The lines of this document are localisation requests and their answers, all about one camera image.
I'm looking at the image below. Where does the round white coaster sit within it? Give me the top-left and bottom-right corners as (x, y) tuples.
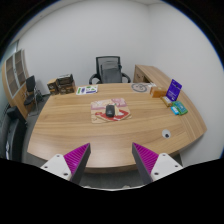
(131, 83), (147, 93)

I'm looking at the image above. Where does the blue small pack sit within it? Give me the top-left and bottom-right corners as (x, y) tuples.
(171, 106), (179, 115)

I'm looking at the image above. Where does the green pack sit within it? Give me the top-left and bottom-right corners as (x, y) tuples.
(173, 101), (188, 115)

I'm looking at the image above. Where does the purple standing card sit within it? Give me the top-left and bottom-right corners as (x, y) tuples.
(166, 80), (182, 101)

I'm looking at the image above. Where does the wooden side cabinet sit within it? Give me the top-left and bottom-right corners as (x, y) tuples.
(133, 65), (170, 86)

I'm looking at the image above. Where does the black side chair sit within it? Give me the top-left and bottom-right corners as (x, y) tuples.
(24, 75), (44, 107)

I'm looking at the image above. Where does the orange wooden box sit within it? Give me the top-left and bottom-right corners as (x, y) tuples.
(150, 87), (167, 98)

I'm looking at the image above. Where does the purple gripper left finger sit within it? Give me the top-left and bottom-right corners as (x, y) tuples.
(41, 143), (91, 184)

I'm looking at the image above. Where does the small brown box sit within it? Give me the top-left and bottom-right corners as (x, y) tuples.
(47, 79), (59, 95)

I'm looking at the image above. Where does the yellow small pack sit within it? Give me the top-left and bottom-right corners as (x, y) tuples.
(160, 96), (172, 107)

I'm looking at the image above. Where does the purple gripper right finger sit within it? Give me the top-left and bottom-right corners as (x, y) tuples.
(132, 143), (182, 184)

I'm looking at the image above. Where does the black chair at left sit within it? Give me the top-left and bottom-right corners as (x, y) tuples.
(0, 106), (27, 162)

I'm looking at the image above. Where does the wooden bookshelf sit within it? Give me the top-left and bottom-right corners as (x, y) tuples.
(2, 49), (29, 118)

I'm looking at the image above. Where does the dark brown cardboard box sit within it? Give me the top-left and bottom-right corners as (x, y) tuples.
(57, 74), (75, 94)

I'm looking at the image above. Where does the white green leaflet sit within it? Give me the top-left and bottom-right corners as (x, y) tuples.
(76, 85), (98, 95)

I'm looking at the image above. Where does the cartoon dog mouse pad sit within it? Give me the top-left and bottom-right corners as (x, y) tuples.
(91, 98), (132, 124)

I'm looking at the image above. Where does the black computer mouse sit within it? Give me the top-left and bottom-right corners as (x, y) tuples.
(105, 105), (115, 117)

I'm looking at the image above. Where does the black mesh office chair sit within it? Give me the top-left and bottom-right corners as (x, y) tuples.
(89, 56), (131, 85)

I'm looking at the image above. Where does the white cable grommet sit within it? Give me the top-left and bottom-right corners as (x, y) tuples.
(162, 129), (171, 139)

